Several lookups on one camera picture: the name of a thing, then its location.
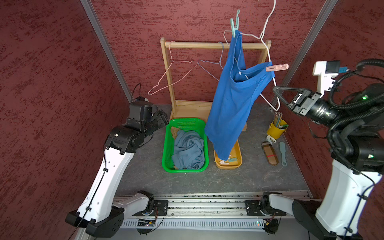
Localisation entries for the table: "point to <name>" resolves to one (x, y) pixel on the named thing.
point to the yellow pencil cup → (277, 128)
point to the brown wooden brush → (271, 154)
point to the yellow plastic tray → (236, 152)
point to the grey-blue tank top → (188, 152)
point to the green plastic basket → (197, 125)
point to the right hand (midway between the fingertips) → (269, 94)
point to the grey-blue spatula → (282, 147)
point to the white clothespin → (223, 162)
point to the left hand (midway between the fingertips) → (160, 121)
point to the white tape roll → (270, 139)
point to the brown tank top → (174, 131)
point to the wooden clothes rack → (183, 109)
